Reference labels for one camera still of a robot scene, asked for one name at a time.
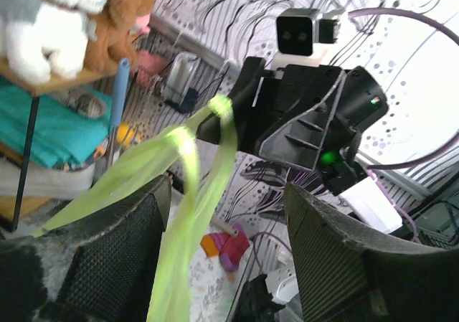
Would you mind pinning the blue floor mop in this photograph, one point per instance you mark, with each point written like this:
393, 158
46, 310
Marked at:
118, 100

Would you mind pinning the brown teddy bear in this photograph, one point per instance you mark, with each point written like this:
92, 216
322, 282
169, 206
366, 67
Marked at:
113, 41

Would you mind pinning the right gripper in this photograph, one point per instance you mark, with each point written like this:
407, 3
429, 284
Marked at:
305, 118

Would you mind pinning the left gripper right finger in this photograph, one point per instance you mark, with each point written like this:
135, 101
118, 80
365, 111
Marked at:
347, 271

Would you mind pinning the yellow plush toy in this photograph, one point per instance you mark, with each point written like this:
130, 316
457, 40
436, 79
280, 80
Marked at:
128, 135

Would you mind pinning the wooden shelf rack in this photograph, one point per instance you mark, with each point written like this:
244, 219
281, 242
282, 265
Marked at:
11, 220

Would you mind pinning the teal folded cloth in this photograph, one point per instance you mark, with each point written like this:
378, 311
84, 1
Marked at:
60, 134

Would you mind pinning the black wire basket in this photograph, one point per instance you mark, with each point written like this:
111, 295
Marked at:
156, 54

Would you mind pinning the purple orange toy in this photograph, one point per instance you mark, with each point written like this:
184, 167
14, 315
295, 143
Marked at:
229, 249

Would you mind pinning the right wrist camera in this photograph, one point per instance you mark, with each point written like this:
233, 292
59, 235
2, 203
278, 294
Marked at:
304, 36

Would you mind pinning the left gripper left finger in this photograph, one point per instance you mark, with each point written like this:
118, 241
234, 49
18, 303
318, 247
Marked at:
102, 267

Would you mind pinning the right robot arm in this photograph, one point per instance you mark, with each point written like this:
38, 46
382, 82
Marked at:
346, 178

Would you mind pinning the white husky plush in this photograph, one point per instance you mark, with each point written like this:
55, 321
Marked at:
42, 38

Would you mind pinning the silver foil pouch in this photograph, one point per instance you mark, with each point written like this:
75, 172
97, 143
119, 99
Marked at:
180, 76

